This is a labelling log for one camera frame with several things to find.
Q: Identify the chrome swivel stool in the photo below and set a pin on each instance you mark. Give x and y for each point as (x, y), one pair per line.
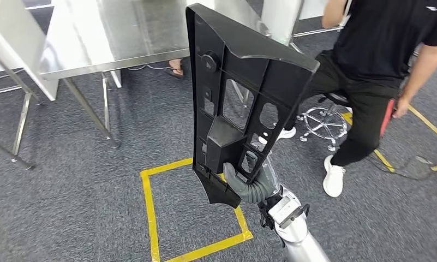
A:
(326, 121)

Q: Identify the person's right forearm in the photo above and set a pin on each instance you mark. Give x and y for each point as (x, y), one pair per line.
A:
(334, 12)

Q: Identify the stainless steel workbench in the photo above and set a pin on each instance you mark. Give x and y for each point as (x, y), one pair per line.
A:
(113, 36)

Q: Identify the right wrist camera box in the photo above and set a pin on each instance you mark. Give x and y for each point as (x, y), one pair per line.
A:
(284, 211)

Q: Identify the yellow floor tape square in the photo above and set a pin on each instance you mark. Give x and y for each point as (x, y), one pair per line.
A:
(428, 124)

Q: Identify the black plastic plate bracket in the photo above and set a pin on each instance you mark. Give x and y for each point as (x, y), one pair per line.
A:
(247, 36)

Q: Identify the person's left hand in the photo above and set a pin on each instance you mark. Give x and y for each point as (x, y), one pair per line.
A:
(401, 107)

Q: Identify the stainless steel table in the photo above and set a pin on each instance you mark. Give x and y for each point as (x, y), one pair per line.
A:
(317, 31)
(22, 123)

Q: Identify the person's left forearm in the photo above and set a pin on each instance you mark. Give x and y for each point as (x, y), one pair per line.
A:
(420, 72)

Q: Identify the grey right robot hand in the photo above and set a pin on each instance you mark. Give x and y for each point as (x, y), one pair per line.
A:
(234, 184)

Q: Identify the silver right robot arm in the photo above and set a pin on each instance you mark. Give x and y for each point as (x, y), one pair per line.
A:
(305, 249)

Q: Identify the person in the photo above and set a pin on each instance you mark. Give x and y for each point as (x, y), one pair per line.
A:
(377, 36)
(175, 68)

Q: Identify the white desk block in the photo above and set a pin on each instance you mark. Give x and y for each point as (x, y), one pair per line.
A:
(281, 18)
(19, 54)

